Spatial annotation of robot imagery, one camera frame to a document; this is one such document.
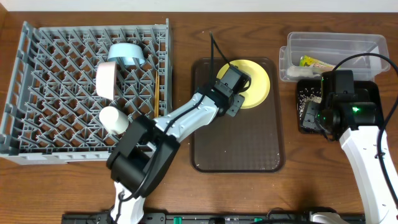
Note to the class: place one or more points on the light blue bowl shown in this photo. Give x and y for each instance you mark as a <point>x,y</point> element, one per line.
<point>127,53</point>

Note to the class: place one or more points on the dark brown serving tray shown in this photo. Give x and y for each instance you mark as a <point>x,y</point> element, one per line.
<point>251,141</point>

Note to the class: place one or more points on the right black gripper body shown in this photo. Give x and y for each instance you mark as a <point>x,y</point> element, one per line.
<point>310,113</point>

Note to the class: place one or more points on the pile of rice waste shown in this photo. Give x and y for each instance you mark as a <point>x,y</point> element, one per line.
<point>306,94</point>

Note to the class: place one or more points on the snack wrapper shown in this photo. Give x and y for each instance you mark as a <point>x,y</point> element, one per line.
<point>306,61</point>

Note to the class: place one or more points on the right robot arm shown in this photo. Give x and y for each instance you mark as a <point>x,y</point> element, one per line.
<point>374,171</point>

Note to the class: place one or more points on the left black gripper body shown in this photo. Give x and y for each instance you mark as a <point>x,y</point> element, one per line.
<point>236,104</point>

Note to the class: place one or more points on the grey plastic dishwasher rack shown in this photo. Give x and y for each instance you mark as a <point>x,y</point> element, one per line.
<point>51,113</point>

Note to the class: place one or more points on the white pink bowl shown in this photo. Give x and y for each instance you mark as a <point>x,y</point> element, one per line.
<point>106,79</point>

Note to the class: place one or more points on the yellow round plate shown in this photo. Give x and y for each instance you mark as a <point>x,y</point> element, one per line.
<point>260,83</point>

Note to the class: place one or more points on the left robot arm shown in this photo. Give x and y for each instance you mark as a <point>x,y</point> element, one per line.
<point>145,152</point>

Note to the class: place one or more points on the black waste tray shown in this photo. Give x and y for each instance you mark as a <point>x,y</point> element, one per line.
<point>367,91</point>

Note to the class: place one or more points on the clear plastic waste bin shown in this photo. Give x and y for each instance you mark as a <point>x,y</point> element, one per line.
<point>328,47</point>

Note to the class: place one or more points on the small white green cup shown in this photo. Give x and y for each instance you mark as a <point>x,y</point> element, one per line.
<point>113,120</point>

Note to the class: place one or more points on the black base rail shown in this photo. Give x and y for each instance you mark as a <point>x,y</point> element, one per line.
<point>161,218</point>

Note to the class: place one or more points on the wooden chopstick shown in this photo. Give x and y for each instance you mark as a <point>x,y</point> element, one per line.
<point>157,97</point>
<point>154,101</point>

